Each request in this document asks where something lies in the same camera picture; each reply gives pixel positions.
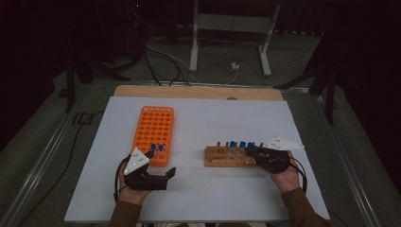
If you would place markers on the metal frame rail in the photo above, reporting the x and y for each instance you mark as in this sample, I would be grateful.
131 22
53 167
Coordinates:
47 151
142 82
350 176

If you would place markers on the wooden test tube rack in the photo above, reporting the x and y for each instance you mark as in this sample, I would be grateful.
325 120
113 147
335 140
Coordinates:
211 154

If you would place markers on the white plug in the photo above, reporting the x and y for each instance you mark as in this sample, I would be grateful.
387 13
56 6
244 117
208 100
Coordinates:
235 66

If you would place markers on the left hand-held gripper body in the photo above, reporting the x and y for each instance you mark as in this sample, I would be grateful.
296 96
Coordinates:
136 160

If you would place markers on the person's left hand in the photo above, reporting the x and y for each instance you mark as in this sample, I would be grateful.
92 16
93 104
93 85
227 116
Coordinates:
132 196

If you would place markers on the person's right hand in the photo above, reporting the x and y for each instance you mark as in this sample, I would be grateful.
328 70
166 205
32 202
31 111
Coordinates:
287 181

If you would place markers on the dark equipment stand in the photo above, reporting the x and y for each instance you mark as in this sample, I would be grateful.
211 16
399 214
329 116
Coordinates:
137 31

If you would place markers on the black tripod stand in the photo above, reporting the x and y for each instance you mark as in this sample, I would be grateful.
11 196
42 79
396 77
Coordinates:
330 101
70 82

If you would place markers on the blue-capped glass test tube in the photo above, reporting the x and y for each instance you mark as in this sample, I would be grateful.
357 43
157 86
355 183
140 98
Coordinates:
153 147
232 144
161 147
250 145
242 144

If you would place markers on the orange plastic test tube rack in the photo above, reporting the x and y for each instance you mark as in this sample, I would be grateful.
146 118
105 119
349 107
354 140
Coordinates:
153 126

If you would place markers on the grey metal stand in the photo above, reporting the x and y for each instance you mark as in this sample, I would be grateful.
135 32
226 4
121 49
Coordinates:
233 23

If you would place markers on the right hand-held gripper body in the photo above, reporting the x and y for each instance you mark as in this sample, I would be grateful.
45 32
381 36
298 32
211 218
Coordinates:
272 160

